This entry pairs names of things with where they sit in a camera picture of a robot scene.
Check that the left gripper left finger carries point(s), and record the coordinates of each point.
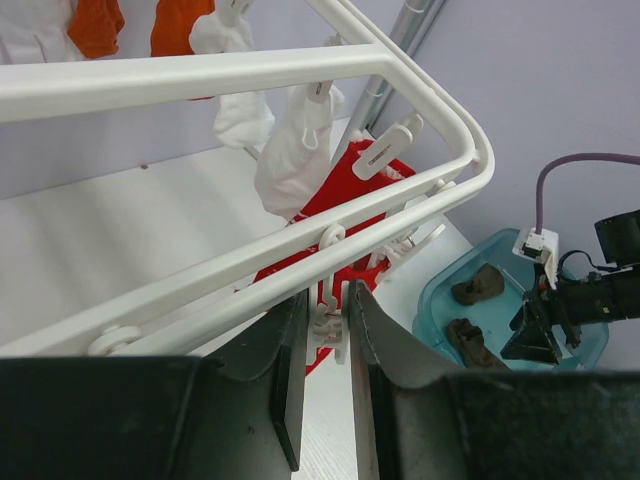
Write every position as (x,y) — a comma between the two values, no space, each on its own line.
(233,414)

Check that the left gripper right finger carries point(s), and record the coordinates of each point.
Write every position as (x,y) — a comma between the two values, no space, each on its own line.
(420,416)

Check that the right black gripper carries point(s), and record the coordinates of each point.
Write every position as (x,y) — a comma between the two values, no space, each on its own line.
(545,308)

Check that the brown grey sock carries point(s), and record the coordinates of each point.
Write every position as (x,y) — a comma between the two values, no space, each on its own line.
(468,340)
(487,283)

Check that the white clip sock hanger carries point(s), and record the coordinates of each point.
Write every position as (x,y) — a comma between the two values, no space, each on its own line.
(162,261)

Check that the red snowflake sock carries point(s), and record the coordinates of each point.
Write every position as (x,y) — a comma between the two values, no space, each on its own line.
(323,270)

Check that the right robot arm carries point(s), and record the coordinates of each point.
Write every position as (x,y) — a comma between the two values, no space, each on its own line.
(607,294)

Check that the teal plastic basin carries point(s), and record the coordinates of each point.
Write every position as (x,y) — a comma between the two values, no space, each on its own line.
(437,307)

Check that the white sock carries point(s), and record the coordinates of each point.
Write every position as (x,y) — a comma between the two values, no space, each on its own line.
(40,154)

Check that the orange sock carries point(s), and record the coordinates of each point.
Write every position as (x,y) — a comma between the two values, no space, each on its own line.
(138,53)

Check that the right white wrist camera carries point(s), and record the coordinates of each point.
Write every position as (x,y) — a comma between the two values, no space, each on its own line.
(542,249)

